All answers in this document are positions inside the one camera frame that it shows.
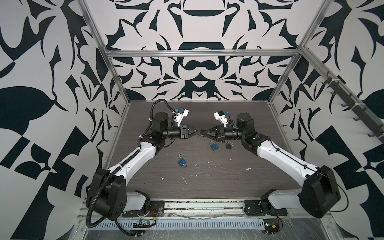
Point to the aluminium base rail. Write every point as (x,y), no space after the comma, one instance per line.
(195,209)

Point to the left green circuit board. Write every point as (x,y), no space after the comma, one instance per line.
(145,223)

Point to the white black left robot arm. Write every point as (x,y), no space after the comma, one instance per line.
(108,197)

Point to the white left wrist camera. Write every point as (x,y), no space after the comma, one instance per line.
(179,115)

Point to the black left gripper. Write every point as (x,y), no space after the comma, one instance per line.
(184,134)

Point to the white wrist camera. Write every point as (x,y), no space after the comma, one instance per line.
(221,117)
(179,115)

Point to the blue padlock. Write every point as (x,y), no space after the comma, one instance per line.
(182,162)
(213,145)

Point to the black padlock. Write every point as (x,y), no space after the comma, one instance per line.
(202,133)

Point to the green circuit board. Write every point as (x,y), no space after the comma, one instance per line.
(272,228)
(145,223)

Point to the small black padlock locked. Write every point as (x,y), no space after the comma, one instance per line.
(228,145)

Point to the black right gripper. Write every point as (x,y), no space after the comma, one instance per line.
(221,137)

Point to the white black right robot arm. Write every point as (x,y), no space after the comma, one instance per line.
(318,192)

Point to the right green circuit board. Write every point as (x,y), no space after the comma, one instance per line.
(272,228)

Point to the white slotted cable duct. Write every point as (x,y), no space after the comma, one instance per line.
(188,224)

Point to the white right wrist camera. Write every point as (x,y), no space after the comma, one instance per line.
(221,117)

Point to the grey wall hook rail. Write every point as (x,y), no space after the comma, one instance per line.
(352,102)

